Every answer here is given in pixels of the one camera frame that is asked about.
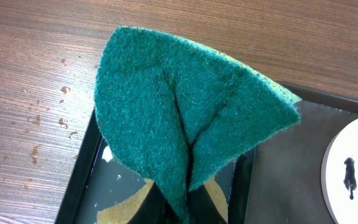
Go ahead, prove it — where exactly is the white plate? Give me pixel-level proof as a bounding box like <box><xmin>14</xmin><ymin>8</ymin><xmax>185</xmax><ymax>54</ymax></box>
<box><xmin>321</xmin><ymin>119</ymin><xmax>358</xmax><ymax>224</ymax></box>

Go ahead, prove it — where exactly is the small black water tray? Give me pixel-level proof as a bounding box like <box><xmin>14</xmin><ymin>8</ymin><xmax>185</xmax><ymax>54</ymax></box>
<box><xmin>55</xmin><ymin>114</ymin><xmax>254</xmax><ymax>224</ymax></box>

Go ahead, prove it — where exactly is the large dark serving tray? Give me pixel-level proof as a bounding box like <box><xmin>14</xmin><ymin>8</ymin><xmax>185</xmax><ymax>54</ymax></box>
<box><xmin>228</xmin><ymin>81</ymin><xmax>358</xmax><ymax>224</ymax></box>

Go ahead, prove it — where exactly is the green yellow sponge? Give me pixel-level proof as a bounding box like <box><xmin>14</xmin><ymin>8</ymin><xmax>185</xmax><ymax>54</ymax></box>
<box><xmin>94</xmin><ymin>26</ymin><xmax>300</xmax><ymax>223</ymax></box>

